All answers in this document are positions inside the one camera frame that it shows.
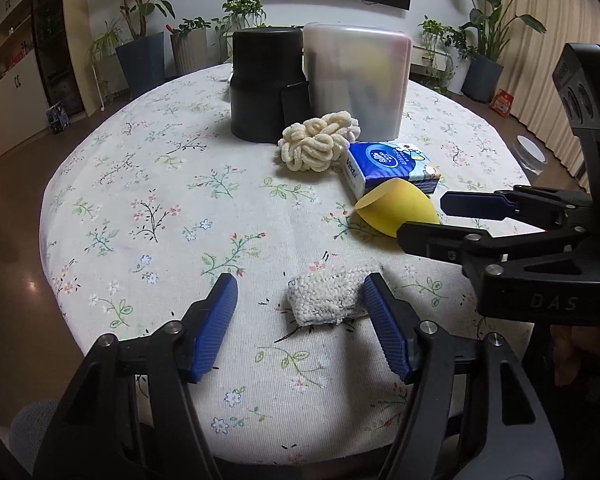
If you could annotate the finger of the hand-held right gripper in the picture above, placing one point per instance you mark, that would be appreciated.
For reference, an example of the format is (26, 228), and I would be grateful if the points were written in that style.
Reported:
(475, 205)
(430, 240)

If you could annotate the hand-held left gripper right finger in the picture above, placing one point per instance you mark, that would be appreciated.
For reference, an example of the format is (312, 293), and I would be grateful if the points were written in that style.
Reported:
(387, 325)

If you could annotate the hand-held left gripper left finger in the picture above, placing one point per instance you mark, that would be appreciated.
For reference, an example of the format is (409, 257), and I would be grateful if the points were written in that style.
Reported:
(215, 330)

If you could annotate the large white knitted cloth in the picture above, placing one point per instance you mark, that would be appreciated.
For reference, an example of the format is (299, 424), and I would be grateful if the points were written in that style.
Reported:
(325, 292)

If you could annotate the translucent white container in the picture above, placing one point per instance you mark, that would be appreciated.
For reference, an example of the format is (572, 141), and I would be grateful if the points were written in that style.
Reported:
(370, 60)

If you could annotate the person's right hand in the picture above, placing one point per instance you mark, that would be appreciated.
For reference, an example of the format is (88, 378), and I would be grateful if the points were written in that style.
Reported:
(577, 347)

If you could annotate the grey cylinder bin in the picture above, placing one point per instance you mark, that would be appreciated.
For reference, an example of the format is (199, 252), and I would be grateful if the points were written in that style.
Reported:
(530, 157)

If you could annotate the blue tissue pack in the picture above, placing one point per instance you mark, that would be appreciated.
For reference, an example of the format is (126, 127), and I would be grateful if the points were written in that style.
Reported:
(380, 160)

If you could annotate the red box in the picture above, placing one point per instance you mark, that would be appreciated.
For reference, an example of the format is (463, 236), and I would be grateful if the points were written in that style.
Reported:
(501, 102)

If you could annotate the large broad-leaf potted plant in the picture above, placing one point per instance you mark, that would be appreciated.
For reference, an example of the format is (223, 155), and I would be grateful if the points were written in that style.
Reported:
(482, 75)

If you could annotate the beige curtain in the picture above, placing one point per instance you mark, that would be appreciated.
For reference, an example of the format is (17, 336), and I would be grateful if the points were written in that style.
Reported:
(555, 10)

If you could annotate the cream chenille scrunchie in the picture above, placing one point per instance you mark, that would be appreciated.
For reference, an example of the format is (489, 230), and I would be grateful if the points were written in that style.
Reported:
(315, 142)

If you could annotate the trailing green plant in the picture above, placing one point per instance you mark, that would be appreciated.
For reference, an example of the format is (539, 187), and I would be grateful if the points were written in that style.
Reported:
(440, 40)

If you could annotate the floral tablecloth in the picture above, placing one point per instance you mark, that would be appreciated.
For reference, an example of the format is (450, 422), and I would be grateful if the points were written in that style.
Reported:
(155, 170)

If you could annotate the grey cloth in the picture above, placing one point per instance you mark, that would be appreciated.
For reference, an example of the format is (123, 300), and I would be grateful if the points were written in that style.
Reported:
(32, 430)

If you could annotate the black container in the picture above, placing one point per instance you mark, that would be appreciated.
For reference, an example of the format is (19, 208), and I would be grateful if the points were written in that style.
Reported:
(260, 85)

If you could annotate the blue printed box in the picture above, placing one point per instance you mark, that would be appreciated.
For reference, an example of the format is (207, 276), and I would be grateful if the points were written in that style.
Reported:
(58, 117)

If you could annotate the small plant in ribbed pot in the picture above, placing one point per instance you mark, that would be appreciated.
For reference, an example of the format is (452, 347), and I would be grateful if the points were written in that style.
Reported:
(190, 52)

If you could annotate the tall potted plant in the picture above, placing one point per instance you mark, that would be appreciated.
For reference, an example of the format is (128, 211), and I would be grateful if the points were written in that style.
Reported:
(140, 60)

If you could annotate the bushy green potted plant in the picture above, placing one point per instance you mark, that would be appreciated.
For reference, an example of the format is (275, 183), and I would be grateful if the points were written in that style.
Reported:
(240, 15)

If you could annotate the spider plant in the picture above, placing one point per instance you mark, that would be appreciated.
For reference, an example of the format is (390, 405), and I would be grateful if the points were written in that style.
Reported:
(102, 50)

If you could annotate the dark glass cabinet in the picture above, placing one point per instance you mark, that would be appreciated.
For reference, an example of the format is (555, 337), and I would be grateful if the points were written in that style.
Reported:
(55, 35)

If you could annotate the white wall cupboards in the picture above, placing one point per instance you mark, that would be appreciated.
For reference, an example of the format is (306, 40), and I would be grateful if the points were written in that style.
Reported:
(10, 85)

